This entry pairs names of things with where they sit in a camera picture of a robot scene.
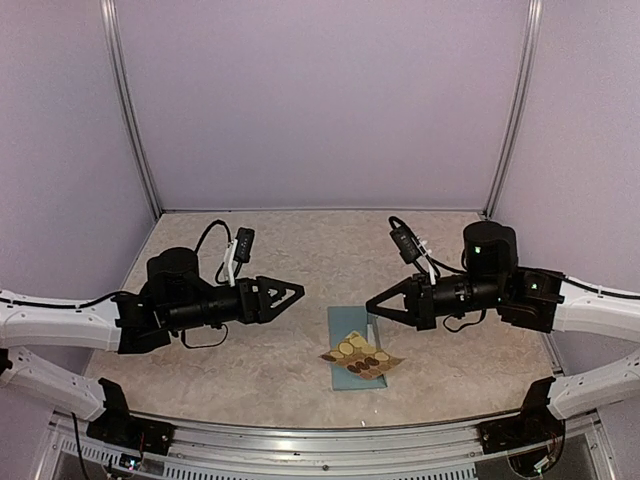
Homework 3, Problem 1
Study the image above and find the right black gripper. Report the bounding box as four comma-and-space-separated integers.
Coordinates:
366, 272, 506, 332

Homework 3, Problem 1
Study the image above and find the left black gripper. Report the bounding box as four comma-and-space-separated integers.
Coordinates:
168, 276, 305, 332

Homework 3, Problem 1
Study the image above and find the blue envelope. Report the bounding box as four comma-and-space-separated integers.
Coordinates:
327, 306, 387, 392

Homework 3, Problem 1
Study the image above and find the yellow paper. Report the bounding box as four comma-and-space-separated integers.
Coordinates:
320, 331, 404, 381

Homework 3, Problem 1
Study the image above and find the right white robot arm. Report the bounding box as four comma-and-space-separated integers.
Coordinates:
365, 220, 639, 444

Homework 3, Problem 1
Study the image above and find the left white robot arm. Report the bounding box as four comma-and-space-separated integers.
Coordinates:
1, 247, 305, 445

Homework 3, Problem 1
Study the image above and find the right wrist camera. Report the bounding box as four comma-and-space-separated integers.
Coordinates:
390, 226, 422, 264

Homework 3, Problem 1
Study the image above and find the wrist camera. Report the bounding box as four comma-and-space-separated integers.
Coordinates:
390, 226, 422, 264
234, 227, 255, 263

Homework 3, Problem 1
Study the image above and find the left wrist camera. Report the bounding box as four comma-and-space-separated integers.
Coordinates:
234, 227, 255, 263

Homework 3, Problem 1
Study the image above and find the left camera cable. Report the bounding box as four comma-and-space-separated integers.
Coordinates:
194, 219, 236, 286

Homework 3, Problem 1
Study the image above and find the aluminium front rail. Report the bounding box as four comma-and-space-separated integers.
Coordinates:
44, 408, 616, 480

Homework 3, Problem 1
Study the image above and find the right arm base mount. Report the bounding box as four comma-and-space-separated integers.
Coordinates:
477, 410, 566, 454

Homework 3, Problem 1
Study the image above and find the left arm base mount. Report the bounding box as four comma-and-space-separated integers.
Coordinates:
86, 411, 176, 455

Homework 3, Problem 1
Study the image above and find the right aluminium corner post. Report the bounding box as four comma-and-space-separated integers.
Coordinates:
482, 0, 544, 220

